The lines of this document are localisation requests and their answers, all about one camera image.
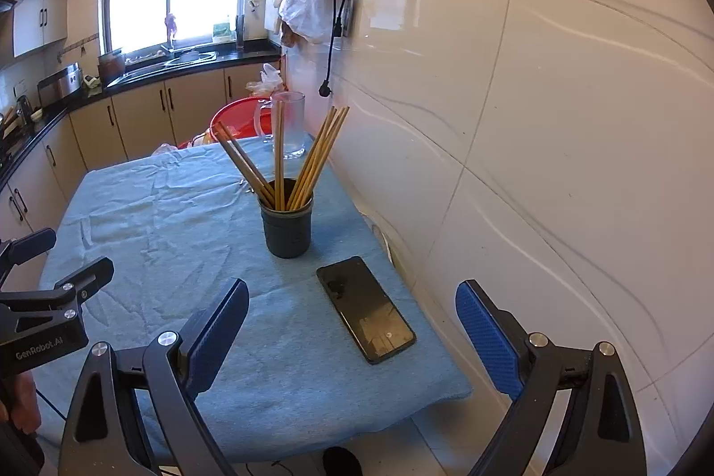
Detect wooden chopstick diagonal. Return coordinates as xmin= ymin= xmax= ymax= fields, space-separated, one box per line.
xmin=210 ymin=124 xmax=275 ymax=209

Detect dark pot by window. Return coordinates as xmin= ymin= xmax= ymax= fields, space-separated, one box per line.
xmin=98 ymin=48 xmax=126 ymax=87

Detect blue terry towel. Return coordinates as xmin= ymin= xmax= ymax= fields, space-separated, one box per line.
xmin=40 ymin=145 xmax=472 ymax=463

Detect silver rice cooker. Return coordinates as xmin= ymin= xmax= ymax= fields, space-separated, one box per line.
xmin=37 ymin=63 xmax=83 ymax=108

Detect wooden chopstick group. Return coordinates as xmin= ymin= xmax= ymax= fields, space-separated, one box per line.
xmin=291 ymin=106 xmax=346 ymax=211
xmin=287 ymin=106 xmax=336 ymax=211
xmin=295 ymin=105 xmax=351 ymax=211
xmin=298 ymin=108 xmax=338 ymax=210

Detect black power cable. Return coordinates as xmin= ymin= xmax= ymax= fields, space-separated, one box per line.
xmin=317 ymin=0 xmax=356 ymax=99

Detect clear glass pitcher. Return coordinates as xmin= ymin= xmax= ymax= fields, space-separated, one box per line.
xmin=254 ymin=91 xmax=306 ymax=159

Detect dark grey utensil holder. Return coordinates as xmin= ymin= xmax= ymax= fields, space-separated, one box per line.
xmin=259 ymin=197 xmax=313 ymax=258

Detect black kitchen countertop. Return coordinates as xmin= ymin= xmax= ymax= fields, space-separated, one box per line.
xmin=1 ymin=40 xmax=281 ymax=184

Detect red plastic basin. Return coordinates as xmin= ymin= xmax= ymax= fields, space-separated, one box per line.
xmin=208 ymin=97 xmax=272 ymax=142

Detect black smartphone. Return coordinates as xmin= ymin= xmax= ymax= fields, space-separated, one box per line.
xmin=316 ymin=256 xmax=416 ymax=365

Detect beige kitchen base cabinets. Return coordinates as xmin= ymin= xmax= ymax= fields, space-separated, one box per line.
xmin=1 ymin=59 xmax=264 ymax=240

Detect person's left hand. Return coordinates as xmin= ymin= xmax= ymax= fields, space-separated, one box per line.
xmin=0 ymin=371 xmax=41 ymax=434

